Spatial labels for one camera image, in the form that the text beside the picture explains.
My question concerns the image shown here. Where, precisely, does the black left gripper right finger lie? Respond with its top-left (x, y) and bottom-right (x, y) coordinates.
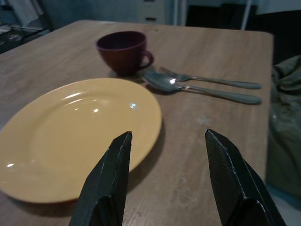
top-left (204, 129), bottom-right (286, 226)

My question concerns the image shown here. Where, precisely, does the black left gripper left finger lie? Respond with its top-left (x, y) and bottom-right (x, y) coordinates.
top-left (68, 131), bottom-right (133, 226)

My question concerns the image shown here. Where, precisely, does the yellow plate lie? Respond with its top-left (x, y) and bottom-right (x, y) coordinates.
top-left (0, 78), bottom-right (163, 204)

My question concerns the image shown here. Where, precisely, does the green cloth bag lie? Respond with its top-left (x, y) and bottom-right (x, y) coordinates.
top-left (267, 55), bottom-right (301, 196)

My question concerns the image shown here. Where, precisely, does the steel fork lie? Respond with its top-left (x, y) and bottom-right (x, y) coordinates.
top-left (159, 67), bottom-right (262, 90)

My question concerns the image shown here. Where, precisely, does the steel spoon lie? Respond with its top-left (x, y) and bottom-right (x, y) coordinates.
top-left (143, 70), bottom-right (262, 105)

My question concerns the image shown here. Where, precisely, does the maroon cup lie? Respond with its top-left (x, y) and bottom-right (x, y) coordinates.
top-left (96, 31), bottom-right (155, 76)

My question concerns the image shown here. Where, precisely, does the white pole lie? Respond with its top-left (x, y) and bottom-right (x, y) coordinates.
top-left (241, 0), bottom-right (258, 30)

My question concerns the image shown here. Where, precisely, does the white drawer cabinet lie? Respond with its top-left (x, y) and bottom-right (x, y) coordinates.
top-left (138, 0), bottom-right (165, 24)

